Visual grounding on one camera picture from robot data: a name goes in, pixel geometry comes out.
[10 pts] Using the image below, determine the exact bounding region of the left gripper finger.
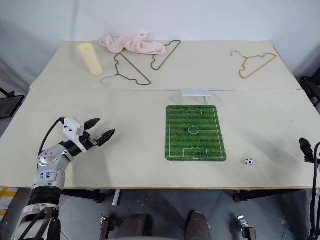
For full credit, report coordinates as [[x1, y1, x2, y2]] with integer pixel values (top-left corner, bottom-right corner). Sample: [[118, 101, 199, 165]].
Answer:
[[96, 128, 117, 147], [83, 117, 101, 132]]

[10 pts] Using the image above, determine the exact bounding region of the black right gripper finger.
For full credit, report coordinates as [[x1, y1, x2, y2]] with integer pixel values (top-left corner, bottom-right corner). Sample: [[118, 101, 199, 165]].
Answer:
[[299, 137, 313, 159]]

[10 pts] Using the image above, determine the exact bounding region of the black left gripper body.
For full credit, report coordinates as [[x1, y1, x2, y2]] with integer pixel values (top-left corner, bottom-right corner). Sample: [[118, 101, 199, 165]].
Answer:
[[79, 131, 101, 151]]

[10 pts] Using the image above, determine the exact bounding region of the green soccer field mat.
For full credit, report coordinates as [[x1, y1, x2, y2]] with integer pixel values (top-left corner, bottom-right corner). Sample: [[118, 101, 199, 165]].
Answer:
[[164, 104, 227, 162]]

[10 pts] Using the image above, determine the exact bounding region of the cream cylinder tube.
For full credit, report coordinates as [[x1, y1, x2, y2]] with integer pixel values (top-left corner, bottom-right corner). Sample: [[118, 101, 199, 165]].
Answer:
[[78, 42, 104, 76]]

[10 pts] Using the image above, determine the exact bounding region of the green hanger with silver hook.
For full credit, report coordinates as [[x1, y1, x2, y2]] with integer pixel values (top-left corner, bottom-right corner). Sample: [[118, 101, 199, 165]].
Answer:
[[100, 53, 153, 87]]

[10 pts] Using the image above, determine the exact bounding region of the black mesh stand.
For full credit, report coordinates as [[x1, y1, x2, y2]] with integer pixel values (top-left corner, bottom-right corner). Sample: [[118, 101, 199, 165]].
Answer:
[[0, 86, 26, 121]]

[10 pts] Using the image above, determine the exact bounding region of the pink fluffy towel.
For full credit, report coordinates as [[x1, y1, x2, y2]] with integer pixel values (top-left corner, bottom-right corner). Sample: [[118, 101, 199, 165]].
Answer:
[[99, 31, 167, 56]]

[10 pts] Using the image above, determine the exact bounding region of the dark rounded shape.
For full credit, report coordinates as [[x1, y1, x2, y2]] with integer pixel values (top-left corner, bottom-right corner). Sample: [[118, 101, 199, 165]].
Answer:
[[185, 210, 211, 240], [116, 212, 154, 240]]

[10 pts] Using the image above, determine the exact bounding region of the yellow hanger with silver hook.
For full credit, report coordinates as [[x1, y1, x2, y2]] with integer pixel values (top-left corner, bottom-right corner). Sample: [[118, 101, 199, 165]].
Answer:
[[229, 50, 278, 80]]

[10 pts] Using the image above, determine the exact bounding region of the white miniature goal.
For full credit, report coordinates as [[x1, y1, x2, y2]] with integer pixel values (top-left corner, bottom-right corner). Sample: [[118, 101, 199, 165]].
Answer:
[[179, 89, 212, 106]]

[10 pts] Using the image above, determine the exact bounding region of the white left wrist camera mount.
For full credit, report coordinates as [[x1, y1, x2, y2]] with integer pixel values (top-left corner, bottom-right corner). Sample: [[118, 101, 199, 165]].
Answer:
[[63, 116, 87, 152]]

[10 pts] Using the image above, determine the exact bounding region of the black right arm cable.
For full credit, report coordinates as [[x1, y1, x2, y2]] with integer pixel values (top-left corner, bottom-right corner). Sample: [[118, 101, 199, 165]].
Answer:
[[308, 141, 320, 240]]

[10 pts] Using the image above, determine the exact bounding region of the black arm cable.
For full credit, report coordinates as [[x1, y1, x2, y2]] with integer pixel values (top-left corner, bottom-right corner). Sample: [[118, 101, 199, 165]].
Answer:
[[308, 141, 320, 240], [37, 116, 66, 156]]

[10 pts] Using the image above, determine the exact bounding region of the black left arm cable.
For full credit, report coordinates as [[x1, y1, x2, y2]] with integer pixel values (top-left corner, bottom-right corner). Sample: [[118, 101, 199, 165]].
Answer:
[[37, 116, 66, 156]]

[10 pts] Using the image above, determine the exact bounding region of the black equipment frame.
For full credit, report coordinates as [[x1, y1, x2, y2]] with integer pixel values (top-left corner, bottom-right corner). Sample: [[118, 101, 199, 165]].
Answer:
[[298, 74, 320, 109]]

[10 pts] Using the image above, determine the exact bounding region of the black table frame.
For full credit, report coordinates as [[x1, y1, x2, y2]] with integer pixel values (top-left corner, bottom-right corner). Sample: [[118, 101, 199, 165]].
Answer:
[[61, 188, 310, 204]]

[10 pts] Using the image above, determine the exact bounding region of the green wire hanger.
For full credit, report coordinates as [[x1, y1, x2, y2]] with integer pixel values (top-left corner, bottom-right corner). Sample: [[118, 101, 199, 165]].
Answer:
[[150, 39, 182, 71]]

